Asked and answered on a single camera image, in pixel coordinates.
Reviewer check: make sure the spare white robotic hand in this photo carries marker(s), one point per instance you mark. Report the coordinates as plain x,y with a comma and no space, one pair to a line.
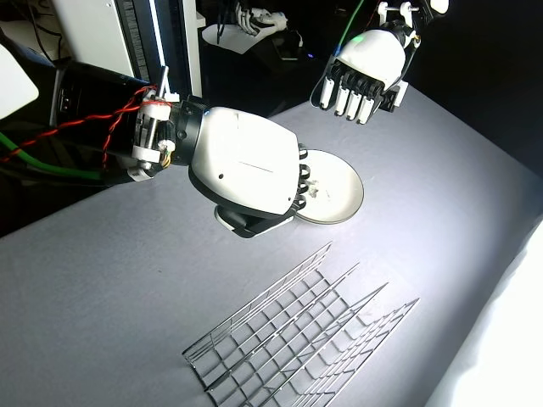
259,19

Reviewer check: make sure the white and black robot column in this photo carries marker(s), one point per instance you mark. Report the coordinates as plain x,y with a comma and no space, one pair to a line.
93,34

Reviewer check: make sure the white cloth backdrop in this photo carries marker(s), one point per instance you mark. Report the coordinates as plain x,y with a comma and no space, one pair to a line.
509,339

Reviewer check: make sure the white flat board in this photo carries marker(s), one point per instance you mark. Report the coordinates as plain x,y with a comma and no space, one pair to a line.
229,38

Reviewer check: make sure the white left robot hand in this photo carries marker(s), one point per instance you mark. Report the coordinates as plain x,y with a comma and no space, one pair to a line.
373,55

